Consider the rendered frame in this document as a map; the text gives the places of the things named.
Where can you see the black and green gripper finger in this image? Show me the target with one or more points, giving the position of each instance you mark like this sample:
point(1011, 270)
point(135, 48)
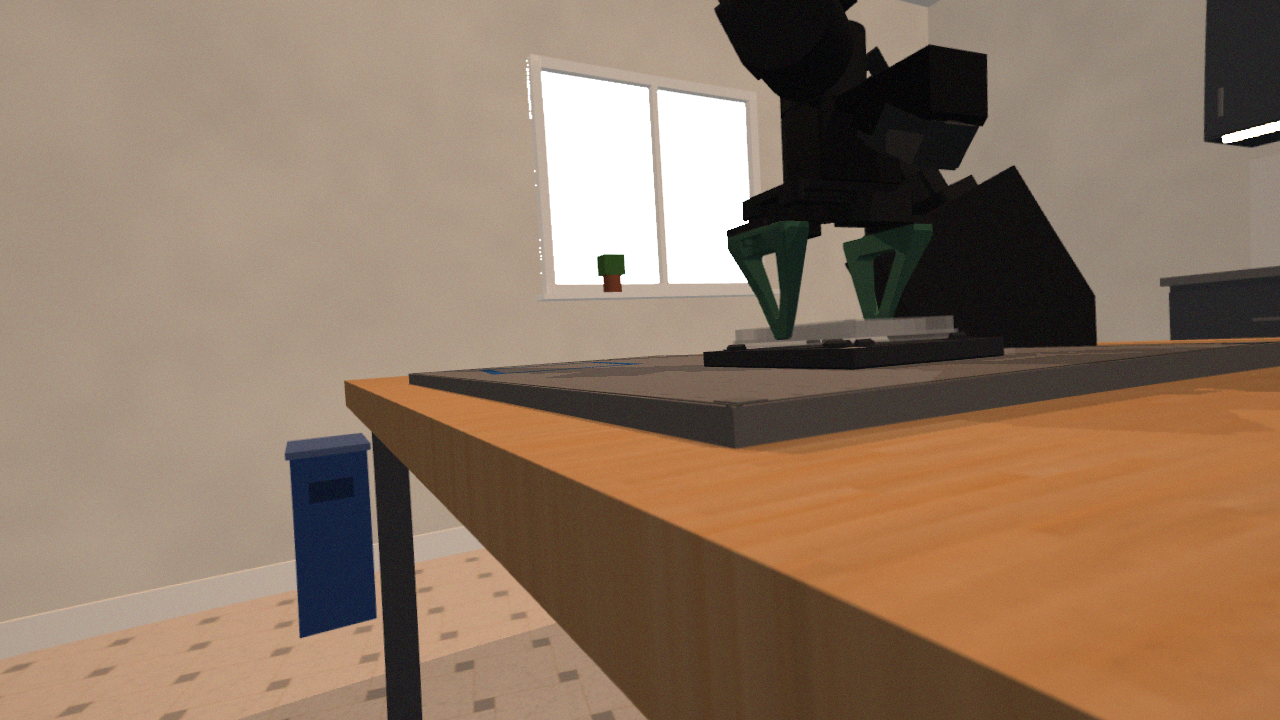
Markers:
point(909, 242)
point(788, 239)

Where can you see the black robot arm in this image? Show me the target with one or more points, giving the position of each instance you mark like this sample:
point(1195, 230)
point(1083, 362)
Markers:
point(924, 110)

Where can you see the blue tape outline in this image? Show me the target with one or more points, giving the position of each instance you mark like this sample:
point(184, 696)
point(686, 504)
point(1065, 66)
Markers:
point(491, 371)

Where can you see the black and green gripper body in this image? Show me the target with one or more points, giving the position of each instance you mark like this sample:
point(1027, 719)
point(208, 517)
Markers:
point(850, 204)

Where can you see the beige gridded plate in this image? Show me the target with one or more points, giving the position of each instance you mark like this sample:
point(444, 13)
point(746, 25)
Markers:
point(877, 329)

